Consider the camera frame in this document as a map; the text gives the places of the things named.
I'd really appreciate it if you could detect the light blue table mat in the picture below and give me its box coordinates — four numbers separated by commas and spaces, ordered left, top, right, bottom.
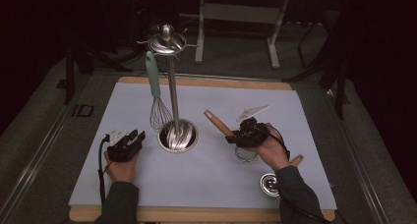
68, 82, 338, 211

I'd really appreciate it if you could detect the person's right hand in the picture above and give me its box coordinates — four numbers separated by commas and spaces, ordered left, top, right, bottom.
248, 121, 292, 172

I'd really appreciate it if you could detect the metal floor rail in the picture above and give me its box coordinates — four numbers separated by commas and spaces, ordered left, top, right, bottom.
0, 76, 93, 224
323, 87, 392, 224

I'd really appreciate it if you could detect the dark tripod stand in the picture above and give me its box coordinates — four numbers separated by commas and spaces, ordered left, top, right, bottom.
282, 7, 350, 121
62, 33, 134, 106

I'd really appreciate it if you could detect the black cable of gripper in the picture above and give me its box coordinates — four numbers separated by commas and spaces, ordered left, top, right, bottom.
267, 124, 332, 224
96, 135, 111, 206

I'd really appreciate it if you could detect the small strainer with wooden handle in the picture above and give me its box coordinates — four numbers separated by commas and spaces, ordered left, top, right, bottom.
203, 109, 260, 163

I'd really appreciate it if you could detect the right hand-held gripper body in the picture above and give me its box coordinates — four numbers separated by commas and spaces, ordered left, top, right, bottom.
233, 103, 270, 149

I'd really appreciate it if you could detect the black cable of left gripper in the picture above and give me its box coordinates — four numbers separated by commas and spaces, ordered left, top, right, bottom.
96, 135, 111, 206

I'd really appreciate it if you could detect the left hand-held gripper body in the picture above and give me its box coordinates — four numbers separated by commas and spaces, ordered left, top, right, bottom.
106, 128, 142, 163

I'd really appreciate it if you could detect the white metal frame stand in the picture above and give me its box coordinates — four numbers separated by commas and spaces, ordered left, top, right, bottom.
179, 0, 291, 71

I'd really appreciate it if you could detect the person's left hand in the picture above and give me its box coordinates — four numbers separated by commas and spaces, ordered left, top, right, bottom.
103, 149, 141, 185

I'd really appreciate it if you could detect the steel utensil stand with hooks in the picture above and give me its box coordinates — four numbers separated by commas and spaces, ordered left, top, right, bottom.
137, 23, 200, 154

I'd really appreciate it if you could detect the steel egg separator wooden handle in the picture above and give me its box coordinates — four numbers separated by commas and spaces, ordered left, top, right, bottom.
260, 153, 305, 198

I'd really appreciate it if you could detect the black rectangular floor plate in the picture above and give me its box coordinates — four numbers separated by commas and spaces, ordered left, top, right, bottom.
71, 103, 95, 118

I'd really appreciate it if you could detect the whisk with green handle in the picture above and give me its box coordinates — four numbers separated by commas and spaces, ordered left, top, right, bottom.
145, 50, 174, 133

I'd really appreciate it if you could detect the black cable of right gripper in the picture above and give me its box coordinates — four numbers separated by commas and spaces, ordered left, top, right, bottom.
267, 124, 332, 224

